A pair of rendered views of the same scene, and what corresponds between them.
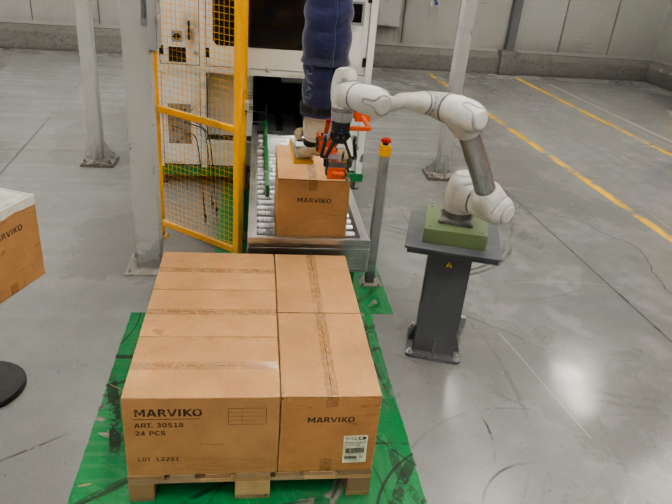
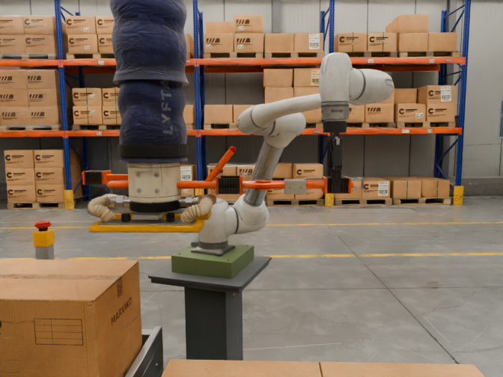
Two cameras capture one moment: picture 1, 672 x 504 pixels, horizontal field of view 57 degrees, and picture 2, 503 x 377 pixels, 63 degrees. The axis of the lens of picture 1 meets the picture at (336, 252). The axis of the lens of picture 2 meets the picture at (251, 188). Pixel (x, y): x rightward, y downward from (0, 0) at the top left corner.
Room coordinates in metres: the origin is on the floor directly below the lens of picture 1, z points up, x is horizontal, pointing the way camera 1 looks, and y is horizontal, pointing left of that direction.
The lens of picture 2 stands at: (2.46, 1.40, 1.42)
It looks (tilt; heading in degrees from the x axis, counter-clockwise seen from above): 7 degrees down; 281
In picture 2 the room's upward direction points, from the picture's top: straight up
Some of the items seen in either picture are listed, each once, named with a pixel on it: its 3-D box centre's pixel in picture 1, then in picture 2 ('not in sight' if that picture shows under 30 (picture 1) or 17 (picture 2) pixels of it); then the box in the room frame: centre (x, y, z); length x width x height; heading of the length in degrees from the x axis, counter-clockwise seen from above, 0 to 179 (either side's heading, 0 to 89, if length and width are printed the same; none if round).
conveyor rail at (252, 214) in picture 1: (253, 180); not in sight; (4.26, 0.66, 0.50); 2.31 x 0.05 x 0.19; 9
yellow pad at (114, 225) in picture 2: (300, 148); (148, 221); (3.03, 0.23, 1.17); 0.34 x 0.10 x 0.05; 10
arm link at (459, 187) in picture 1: (462, 191); (215, 218); (3.07, -0.64, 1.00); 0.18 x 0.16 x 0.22; 41
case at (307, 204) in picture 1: (309, 193); (40, 330); (3.48, 0.19, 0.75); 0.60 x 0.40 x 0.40; 8
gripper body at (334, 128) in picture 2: (340, 132); (334, 135); (2.46, 0.03, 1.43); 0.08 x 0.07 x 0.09; 99
